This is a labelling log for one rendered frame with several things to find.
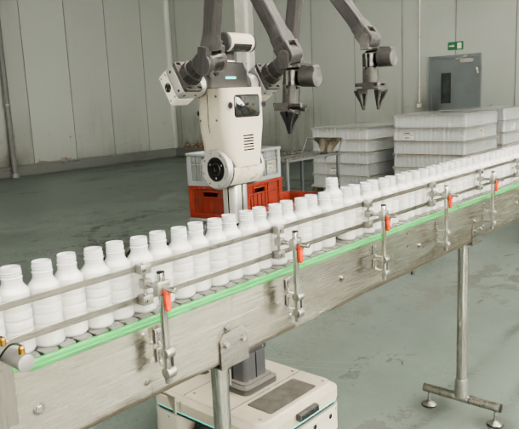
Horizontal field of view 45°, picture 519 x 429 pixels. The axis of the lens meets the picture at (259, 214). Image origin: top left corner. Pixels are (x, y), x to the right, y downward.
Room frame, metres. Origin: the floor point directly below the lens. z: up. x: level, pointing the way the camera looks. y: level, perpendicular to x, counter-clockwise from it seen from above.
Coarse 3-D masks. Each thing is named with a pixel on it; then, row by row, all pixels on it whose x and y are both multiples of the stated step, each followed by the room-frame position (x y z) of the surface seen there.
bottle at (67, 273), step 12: (72, 252) 1.22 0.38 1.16; (60, 264) 1.19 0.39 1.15; (72, 264) 1.19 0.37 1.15; (60, 276) 1.18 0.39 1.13; (72, 276) 1.18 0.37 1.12; (84, 288) 1.21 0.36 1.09; (72, 300) 1.18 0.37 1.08; (84, 300) 1.20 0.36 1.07; (72, 312) 1.18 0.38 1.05; (84, 312) 1.19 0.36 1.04; (84, 324) 1.19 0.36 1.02; (72, 336) 1.18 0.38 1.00
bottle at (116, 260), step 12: (120, 240) 1.30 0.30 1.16; (108, 252) 1.28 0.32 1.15; (120, 252) 1.28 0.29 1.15; (108, 264) 1.27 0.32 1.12; (120, 264) 1.27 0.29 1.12; (120, 288) 1.26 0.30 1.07; (132, 288) 1.29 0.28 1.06; (120, 300) 1.26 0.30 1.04; (120, 312) 1.26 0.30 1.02; (132, 312) 1.28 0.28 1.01
